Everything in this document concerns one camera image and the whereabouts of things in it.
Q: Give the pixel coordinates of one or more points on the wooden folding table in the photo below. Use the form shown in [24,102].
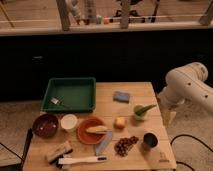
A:
[107,109]

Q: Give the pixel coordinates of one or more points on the green plastic tray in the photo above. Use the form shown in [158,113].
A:
[79,94]

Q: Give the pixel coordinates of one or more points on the blue sponge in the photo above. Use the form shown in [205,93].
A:
[121,97]

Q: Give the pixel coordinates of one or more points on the dark metal mug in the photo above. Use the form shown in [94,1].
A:
[149,141]

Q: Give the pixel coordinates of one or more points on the yellow red apple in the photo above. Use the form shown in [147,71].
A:
[120,122]

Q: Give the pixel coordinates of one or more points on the orange plate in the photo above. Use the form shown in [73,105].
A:
[89,138]

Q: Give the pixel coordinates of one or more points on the silver fork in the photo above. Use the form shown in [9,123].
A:
[58,102]

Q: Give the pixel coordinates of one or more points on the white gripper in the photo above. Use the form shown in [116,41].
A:
[169,99]

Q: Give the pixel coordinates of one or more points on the white cup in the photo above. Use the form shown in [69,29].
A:
[69,122]

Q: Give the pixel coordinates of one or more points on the yellow corn cob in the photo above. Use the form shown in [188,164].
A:
[100,129]

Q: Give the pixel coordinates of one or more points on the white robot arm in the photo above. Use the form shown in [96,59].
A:
[185,83]

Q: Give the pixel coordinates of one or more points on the dark grapes bunch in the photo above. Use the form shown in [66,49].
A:
[124,145]

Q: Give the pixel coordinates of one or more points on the dark red bowl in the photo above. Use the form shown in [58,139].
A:
[45,126]

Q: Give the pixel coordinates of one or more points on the green cup with leaf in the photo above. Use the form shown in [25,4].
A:
[140,111]

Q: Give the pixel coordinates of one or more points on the white toothbrush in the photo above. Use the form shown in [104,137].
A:
[92,159]

